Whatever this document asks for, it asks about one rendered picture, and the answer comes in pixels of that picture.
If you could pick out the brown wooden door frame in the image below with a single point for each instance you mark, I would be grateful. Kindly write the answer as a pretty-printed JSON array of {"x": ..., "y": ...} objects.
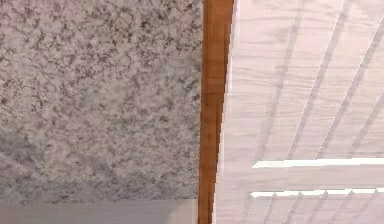
[{"x": 213, "y": 110}]

